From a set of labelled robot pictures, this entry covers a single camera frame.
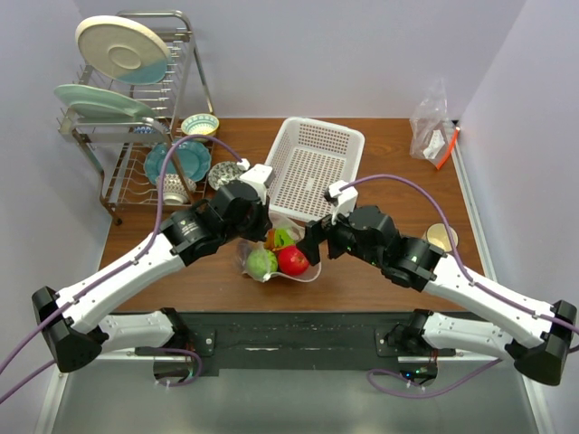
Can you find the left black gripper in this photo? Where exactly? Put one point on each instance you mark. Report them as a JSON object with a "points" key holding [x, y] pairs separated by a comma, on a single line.
{"points": [[265, 221]]}

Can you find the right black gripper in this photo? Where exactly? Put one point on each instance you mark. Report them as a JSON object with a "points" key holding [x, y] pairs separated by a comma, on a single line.
{"points": [[309, 244]]}

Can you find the red apple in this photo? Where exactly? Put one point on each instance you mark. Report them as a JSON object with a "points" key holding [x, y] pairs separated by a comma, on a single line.
{"points": [[292, 262]]}

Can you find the green leafy toy fruit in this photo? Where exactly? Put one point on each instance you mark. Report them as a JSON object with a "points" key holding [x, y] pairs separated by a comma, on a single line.
{"points": [[282, 239]]}

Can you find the clear polka dot zip bag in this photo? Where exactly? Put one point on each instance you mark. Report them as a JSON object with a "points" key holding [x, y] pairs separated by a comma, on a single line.
{"points": [[244, 248]]}

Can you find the brown orange fruit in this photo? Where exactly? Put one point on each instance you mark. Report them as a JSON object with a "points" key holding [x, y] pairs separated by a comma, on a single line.
{"points": [[270, 243]]}

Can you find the green custard apple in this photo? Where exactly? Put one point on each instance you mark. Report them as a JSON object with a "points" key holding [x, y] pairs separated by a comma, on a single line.
{"points": [[261, 263]]}

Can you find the white perforated plastic basket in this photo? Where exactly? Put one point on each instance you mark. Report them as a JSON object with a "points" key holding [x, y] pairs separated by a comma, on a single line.
{"points": [[307, 156]]}

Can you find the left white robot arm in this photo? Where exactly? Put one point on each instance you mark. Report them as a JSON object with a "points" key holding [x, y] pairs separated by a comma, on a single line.
{"points": [[76, 322]]}

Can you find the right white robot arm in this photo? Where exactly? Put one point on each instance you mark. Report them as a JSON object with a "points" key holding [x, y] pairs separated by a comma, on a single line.
{"points": [[536, 336]]}

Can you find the clear bag with orange zipper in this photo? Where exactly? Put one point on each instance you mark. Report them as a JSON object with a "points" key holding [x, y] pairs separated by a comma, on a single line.
{"points": [[434, 134]]}

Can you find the grey leaf patterned bowl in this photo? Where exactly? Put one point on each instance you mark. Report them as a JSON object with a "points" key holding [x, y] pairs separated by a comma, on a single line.
{"points": [[223, 173]]}

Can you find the brown patterned small bowl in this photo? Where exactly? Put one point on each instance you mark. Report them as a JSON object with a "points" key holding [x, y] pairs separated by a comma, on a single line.
{"points": [[174, 192]]}

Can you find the teal scalloped plate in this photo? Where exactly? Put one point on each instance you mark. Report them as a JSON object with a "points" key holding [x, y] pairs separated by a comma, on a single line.
{"points": [[195, 159]]}

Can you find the teal yellow patterned bowl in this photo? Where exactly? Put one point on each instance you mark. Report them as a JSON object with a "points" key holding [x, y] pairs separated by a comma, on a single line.
{"points": [[200, 124]]}

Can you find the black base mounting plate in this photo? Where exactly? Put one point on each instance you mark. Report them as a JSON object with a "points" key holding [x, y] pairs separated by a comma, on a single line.
{"points": [[322, 341]]}

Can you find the cream ceramic mug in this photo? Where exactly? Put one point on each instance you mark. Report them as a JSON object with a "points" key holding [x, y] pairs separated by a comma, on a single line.
{"points": [[438, 236]]}

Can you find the blue patterned small dish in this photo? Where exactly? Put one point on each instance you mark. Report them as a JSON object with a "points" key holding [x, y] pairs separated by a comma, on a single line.
{"points": [[151, 130]]}

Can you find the metal dish rack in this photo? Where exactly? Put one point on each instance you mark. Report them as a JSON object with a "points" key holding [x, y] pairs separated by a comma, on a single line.
{"points": [[115, 152]]}

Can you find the mint green plate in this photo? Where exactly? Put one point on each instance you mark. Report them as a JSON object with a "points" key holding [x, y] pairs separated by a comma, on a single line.
{"points": [[91, 102]]}

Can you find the cream and teal large plate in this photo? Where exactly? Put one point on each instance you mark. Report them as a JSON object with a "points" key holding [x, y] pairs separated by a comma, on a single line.
{"points": [[123, 49]]}

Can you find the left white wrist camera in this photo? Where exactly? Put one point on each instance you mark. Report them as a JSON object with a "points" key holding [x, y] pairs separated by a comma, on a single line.
{"points": [[259, 177]]}

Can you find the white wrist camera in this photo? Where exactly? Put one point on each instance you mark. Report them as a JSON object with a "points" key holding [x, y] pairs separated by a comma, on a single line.
{"points": [[342, 197], [259, 177]]}

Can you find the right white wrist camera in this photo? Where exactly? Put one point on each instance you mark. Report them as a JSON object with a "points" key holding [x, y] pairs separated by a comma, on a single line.
{"points": [[342, 197]]}

